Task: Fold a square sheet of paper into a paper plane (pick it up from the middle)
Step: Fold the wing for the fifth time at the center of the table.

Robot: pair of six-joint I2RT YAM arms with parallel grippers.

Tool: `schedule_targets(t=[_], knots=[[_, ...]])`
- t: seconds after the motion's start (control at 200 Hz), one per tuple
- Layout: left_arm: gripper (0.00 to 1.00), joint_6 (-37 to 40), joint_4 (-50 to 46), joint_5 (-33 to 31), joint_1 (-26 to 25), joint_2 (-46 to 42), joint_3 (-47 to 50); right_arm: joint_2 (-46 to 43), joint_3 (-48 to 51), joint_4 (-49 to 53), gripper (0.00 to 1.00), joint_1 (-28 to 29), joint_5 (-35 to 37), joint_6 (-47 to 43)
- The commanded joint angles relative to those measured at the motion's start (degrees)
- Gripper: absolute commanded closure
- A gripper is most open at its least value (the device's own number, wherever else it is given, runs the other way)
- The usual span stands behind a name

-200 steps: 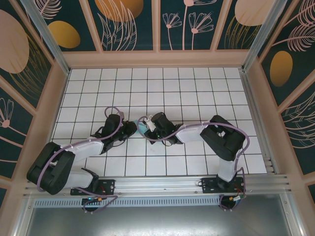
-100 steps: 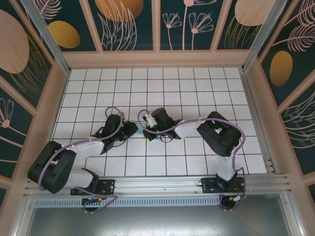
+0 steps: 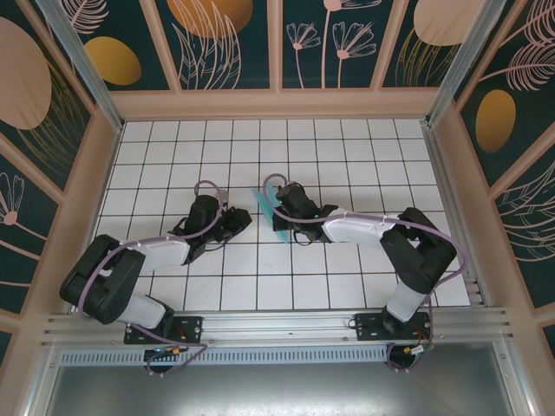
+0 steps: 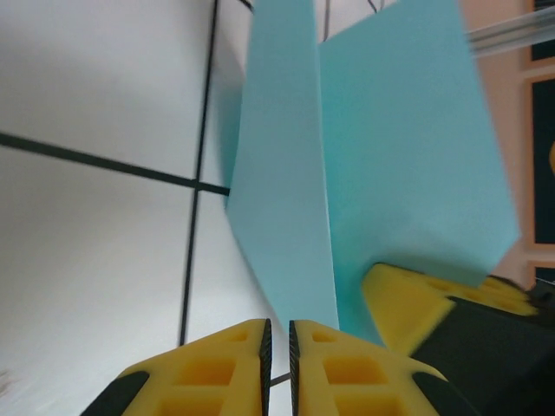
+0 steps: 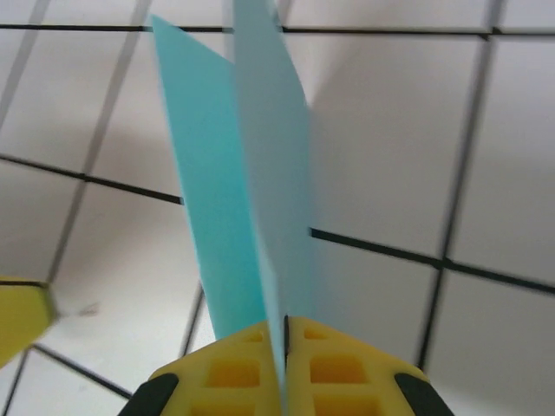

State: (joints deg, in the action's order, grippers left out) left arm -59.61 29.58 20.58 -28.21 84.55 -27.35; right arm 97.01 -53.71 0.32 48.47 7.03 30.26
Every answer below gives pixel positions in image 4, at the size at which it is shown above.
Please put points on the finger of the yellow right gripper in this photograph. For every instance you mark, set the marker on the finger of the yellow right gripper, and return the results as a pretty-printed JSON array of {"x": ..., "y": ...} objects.
[{"x": 403, "y": 307}]

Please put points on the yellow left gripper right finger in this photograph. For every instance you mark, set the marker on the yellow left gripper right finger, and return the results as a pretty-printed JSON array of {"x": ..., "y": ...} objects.
[{"x": 355, "y": 381}]

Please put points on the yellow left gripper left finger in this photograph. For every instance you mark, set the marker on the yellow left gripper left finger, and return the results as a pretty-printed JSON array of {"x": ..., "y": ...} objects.
[{"x": 208, "y": 381}]

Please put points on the teal cloth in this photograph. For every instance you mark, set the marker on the teal cloth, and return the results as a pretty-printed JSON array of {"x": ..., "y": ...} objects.
[{"x": 390, "y": 151}]

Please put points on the aluminium corner post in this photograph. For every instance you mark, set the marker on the aluminium corner post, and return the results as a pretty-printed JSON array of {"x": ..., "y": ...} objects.
[{"x": 511, "y": 34}]

